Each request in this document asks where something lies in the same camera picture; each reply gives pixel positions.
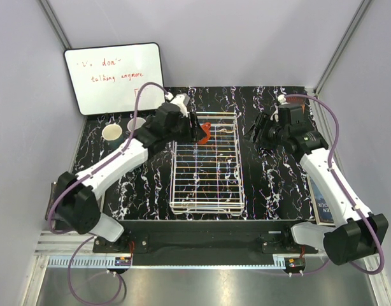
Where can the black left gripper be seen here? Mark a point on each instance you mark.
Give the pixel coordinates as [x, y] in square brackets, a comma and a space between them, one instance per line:
[194, 134]

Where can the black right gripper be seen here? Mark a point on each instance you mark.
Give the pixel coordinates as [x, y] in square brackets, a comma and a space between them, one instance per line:
[264, 122]

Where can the pink mug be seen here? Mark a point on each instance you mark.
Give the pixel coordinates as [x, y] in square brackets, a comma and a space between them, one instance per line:
[135, 123]

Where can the orange red mug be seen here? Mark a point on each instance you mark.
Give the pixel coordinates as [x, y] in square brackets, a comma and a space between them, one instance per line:
[204, 138]

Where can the grey blue faceted mug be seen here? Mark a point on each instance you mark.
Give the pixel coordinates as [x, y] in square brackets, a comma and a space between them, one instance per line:
[113, 135]

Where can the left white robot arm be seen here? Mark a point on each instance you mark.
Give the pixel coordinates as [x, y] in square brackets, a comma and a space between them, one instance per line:
[77, 195]

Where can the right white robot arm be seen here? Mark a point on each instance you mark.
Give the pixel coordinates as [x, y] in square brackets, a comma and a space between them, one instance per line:
[357, 232]

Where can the orange cover book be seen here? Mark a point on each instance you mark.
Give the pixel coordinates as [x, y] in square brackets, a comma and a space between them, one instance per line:
[297, 100]

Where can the white dry-erase board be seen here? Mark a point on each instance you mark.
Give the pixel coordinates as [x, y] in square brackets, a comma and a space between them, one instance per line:
[107, 79]

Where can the blue cover book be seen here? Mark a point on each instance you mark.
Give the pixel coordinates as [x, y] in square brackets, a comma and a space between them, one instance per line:
[322, 212]

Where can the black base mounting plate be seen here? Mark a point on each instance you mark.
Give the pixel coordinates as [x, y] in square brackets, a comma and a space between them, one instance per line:
[213, 240]

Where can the dark Tale of Two Cities book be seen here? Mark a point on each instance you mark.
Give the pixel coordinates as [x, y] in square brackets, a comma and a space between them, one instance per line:
[52, 198]

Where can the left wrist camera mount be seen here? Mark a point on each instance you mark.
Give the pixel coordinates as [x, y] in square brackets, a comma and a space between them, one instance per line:
[180, 100]

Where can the white wire dish rack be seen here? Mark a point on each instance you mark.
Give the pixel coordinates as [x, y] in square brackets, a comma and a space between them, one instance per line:
[207, 178]

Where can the white slotted cable duct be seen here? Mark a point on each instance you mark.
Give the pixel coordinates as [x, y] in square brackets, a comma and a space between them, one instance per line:
[139, 262]

